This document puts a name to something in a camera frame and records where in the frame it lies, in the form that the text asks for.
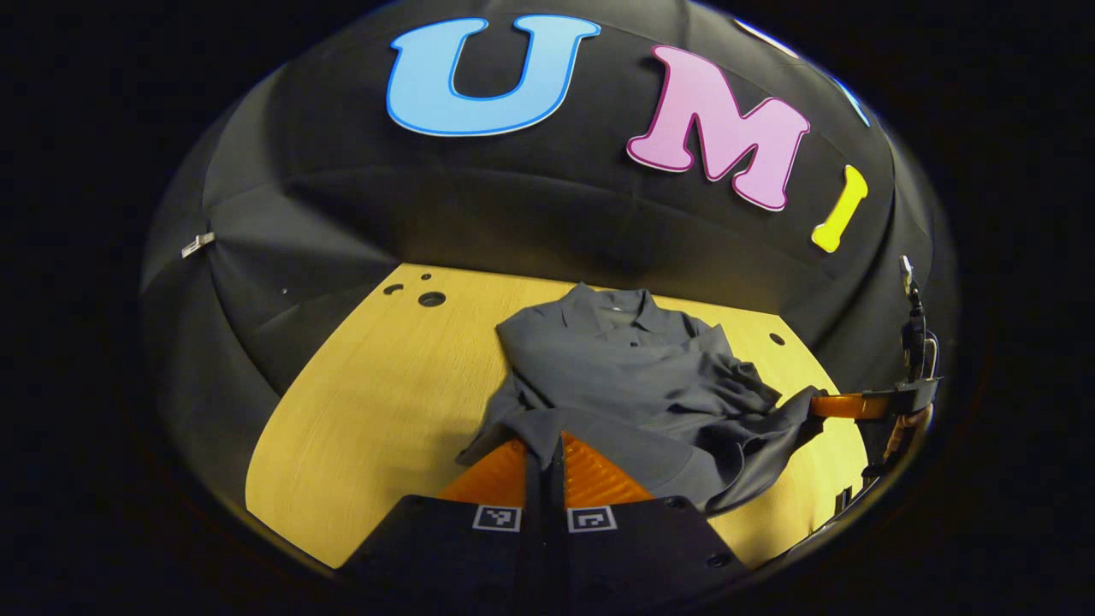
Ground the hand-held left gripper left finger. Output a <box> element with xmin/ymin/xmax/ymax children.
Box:
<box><xmin>342</xmin><ymin>432</ymin><xmax>557</xmax><ymax>600</ymax></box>

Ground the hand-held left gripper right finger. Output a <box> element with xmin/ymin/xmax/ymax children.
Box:
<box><xmin>556</xmin><ymin>432</ymin><xmax>752</xmax><ymax>600</ymax></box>

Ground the grey collared shirt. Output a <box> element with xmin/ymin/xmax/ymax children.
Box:
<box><xmin>456</xmin><ymin>282</ymin><xmax>829</xmax><ymax>516</ymax></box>

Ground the black backdrop cloth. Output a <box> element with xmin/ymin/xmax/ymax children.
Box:
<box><xmin>141</xmin><ymin>0</ymin><xmax>955</xmax><ymax>506</ymax></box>

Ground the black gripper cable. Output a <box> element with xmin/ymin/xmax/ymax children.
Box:
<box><xmin>898</xmin><ymin>255</ymin><xmax>940</xmax><ymax>383</ymax></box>

